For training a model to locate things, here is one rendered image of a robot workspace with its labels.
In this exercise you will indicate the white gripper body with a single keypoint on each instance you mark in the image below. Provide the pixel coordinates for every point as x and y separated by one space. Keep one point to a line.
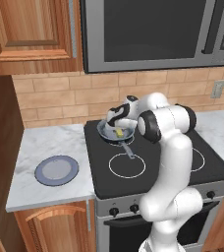
125 123

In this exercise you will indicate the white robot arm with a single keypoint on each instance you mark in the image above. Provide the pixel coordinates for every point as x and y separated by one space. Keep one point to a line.
169 170

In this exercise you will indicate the yellow butter stick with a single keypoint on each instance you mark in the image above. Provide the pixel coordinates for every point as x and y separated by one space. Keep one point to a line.
119 133

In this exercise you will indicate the dark blue frying pan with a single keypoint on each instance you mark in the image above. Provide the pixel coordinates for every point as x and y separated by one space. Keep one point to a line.
108 134

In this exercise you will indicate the black hob stove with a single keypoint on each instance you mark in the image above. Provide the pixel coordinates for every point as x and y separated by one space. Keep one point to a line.
117 183

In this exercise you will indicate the blue grey plate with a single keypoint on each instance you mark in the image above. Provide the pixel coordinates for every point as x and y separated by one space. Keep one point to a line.
56 170

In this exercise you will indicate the black stove knob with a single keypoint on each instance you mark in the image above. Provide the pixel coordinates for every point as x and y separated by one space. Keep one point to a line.
134 208
211 194
114 211

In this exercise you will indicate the silver microwave oven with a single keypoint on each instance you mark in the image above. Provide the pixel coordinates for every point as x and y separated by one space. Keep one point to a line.
150 32

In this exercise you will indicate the black oven door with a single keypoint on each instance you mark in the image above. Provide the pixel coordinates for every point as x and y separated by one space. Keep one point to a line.
125 238

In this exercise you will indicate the wooden base cupboard door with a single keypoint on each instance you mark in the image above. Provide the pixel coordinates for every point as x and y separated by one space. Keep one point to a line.
58 229

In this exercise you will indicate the tall dark wooden cabinet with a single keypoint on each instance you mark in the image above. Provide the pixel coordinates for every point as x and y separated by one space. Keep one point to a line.
1 157

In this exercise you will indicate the grey wall socket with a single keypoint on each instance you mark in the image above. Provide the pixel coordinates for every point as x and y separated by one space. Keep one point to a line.
217 89

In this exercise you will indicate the wooden wall cupboard door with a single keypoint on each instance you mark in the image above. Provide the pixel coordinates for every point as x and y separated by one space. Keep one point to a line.
28 32

